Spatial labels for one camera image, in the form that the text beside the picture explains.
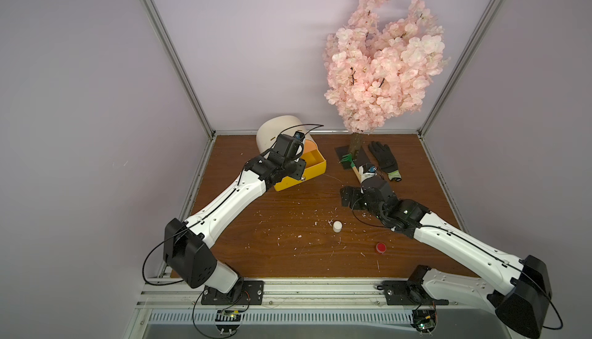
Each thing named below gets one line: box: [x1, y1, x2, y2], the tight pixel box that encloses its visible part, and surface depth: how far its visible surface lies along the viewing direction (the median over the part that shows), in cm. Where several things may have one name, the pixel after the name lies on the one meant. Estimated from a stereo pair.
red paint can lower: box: [375, 241, 387, 255], surface depth 81 cm
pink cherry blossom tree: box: [322, 0, 450, 158], surface depth 66 cm
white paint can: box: [333, 220, 344, 234], surface depth 87 cm
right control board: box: [410, 308, 438, 335], surface depth 71 cm
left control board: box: [214, 309, 243, 336], surface depth 72 cm
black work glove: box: [367, 140, 402, 182], surface depth 111 cm
